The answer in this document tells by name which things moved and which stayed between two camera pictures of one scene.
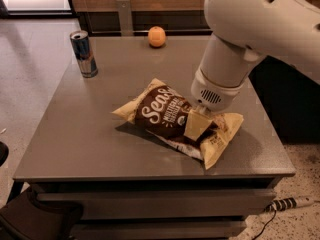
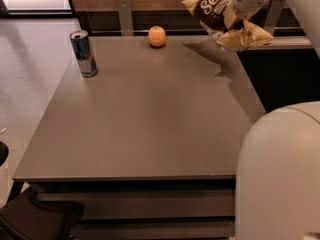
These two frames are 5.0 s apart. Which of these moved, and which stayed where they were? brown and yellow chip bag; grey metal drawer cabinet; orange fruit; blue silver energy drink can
Moved: brown and yellow chip bag
Stayed: grey metal drawer cabinet; blue silver energy drink can; orange fruit
